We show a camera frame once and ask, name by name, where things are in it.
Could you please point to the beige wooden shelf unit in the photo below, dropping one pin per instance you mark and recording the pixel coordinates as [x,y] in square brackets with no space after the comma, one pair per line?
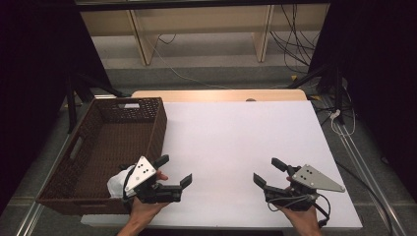
[196,19]

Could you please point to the person's left hand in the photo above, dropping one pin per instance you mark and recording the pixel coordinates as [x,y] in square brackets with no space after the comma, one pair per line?
[144,211]

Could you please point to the white crumpled cloth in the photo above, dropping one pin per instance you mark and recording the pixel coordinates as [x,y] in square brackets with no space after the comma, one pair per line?
[115,188]

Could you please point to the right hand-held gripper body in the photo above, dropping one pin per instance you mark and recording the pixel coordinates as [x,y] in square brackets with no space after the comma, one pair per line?
[314,179]

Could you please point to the yellow tape piece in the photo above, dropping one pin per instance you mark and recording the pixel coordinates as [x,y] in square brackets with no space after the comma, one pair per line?
[294,77]
[315,97]

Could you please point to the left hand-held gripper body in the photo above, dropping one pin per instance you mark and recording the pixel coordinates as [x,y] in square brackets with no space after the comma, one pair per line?
[141,170]

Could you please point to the person's right hand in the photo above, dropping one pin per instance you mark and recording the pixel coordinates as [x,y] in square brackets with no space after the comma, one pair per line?
[303,219]

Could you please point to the light wooden table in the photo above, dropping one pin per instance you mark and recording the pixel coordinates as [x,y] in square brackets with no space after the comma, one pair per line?
[213,95]

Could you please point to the dark curtain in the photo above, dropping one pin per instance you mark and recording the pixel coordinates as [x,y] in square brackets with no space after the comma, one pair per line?
[377,65]
[32,65]

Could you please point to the black tripod stand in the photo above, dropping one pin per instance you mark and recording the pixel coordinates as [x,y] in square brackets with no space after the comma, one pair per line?
[337,91]
[70,105]

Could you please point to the white table cover board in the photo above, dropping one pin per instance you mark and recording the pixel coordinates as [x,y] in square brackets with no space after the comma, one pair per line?
[236,141]

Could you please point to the brown woven basket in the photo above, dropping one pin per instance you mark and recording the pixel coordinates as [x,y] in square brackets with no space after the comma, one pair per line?
[98,147]

